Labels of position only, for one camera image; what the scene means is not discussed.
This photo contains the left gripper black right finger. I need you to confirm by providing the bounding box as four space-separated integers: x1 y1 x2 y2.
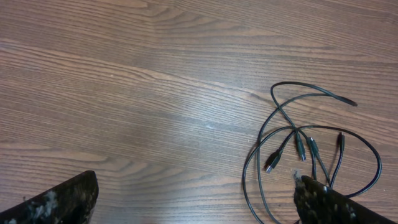
293 170 394 224

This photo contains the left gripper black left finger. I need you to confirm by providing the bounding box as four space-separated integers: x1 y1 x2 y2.
1 170 99 224

